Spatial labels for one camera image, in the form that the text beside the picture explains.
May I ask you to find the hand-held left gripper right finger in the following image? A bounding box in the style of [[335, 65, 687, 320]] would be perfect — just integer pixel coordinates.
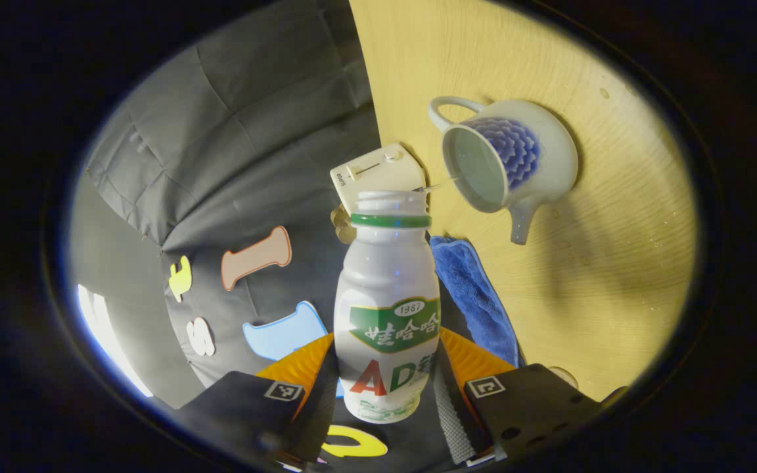
[[431, 327, 629, 468]]

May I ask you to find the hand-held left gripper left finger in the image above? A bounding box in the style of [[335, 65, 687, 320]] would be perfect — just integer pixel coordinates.
[[178, 332, 343, 470]]

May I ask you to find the white water bottle green label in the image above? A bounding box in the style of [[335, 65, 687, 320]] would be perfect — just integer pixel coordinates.
[[334, 191, 442, 424]]

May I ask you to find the white teacup blue pattern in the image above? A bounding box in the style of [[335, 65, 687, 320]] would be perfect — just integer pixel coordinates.
[[428, 96, 579, 246]]

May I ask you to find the blue towel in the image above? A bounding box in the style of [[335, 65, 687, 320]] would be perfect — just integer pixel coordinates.
[[428, 235, 522, 369]]

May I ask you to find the white toaster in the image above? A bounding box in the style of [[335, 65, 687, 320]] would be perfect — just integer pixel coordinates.
[[330, 143, 426, 216]]

